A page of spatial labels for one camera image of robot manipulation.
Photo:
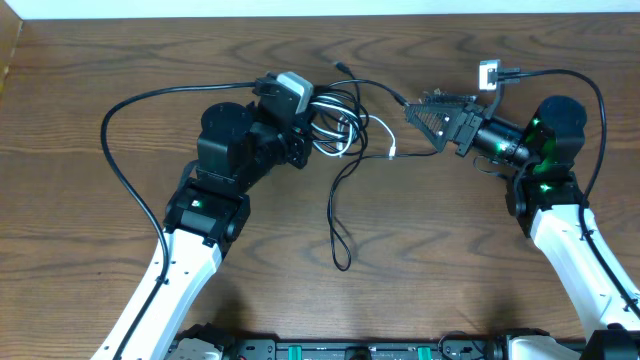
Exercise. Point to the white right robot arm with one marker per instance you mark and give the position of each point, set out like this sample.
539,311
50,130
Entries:
543,195

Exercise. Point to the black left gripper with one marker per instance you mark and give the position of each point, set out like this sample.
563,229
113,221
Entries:
295,139

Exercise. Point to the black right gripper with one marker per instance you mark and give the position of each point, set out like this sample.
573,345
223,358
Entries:
471,117

